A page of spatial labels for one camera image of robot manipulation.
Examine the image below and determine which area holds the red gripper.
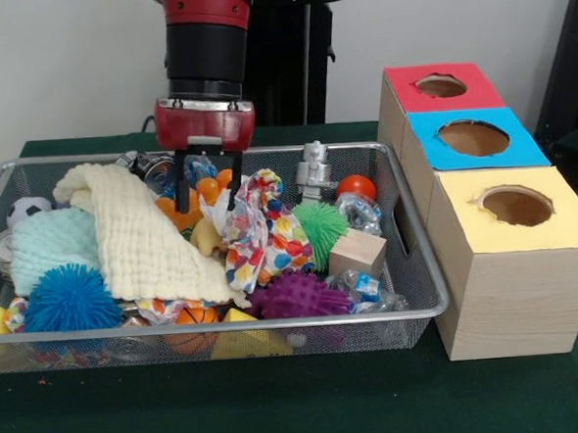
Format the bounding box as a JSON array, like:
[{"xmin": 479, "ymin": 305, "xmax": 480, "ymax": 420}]
[{"xmin": 152, "ymin": 92, "xmax": 263, "ymax": 217}]

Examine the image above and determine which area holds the orange toy building brick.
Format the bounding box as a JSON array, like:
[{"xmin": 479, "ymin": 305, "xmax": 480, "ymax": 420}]
[{"xmin": 153, "ymin": 168, "xmax": 237, "ymax": 234}]

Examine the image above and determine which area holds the yellow duck plush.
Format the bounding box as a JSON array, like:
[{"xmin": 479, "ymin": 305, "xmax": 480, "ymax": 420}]
[{"xmin": 189, "ymin": 216, "xmax": 228, "ymax": 259}]

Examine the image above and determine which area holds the polka dot paper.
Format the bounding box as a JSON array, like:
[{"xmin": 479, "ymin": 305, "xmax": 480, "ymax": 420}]
[{"xmin": 211, "ymin": 166, "xmax": 318, "ymax": 295}]

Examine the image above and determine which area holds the cream waffle cloth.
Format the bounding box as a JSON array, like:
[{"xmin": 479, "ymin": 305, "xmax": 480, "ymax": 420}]
[{"xmin": 50, "ymin": 154, "xmax": 253, "ymax": 319}]

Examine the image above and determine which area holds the mint green waffle cloth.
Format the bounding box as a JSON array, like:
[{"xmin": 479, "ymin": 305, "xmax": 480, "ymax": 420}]
[{"xmin": 6, "ymin": 206, "xmax": 103, "ymax": 298}]

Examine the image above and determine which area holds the wooden box with three holes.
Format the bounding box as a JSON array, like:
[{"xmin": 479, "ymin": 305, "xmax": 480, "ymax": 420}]
[{"xmin": 372, "ymin": 54, "xmax": 578, "ymax": 366}]

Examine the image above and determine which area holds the silver toy robot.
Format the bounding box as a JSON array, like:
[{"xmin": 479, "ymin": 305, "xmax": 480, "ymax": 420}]
[{"xmin": 291, "ymin": 139, "xmax": 338, "ymax": 209}]

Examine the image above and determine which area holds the green spiky rubber ball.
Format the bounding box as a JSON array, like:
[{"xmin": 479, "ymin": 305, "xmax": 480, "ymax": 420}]
[{"xmin": 291, "ymin": 200, "xmax": 352, "ymax": 272}]

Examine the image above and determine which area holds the purple spiky monster toy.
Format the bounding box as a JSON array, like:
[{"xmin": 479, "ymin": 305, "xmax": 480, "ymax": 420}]
[{"xmin": 245, "ymin": 265, "xmax": 355, "ymax": 322}]

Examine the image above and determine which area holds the small red ball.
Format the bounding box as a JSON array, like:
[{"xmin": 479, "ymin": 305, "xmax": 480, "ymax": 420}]
[{"xmin": 335, "ymin": 173, "xmax": 377, "ymax": 205}]

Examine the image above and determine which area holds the wooden cube block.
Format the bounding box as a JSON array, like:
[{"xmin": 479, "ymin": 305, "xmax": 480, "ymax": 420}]
[{"xmin": 326, "ymin": 227, "xmax": 390, "ymax": 283}]

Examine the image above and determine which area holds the blue spiky rubber ball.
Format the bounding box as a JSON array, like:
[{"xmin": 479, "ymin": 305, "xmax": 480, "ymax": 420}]
[{"xmin": 20, "ymin": 260, "xmax": 125, "ymax": 335}]

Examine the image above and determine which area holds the small soccer ball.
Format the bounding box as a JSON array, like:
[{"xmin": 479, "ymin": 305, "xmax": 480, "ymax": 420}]
[{"xmin": 5, "ymin": 195, "xmax": 55, "ymax": 229}]

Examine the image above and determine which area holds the black upright panel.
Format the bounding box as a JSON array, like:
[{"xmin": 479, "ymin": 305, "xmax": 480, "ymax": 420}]
[{"xmin": 525, "ymin": 0, "xmax": 578, "ymax": 137}]

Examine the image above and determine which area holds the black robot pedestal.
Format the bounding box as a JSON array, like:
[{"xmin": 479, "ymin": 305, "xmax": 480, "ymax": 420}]
[{"xmin": 243, "ymin": 0, "xmax": 365, "ymax": 129}]

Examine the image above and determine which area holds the shallow wire mesh bin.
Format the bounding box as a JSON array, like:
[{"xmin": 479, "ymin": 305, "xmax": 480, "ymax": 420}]
[{"xmin": 0, "ymin": 132, "xmax": 454, "ymax": 375}]

